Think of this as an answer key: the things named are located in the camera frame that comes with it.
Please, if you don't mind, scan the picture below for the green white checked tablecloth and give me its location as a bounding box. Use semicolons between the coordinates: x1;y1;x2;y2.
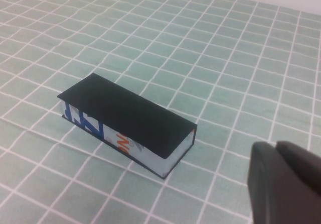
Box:
0;0;321;224

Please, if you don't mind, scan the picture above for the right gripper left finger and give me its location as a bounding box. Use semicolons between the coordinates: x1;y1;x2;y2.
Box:
246;141;321;224

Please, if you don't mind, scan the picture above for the black printed glasses case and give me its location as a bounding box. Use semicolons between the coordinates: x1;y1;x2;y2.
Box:
57;72;198;180

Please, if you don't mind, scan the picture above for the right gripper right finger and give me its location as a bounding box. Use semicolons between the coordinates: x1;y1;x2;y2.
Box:
275;140;321;197

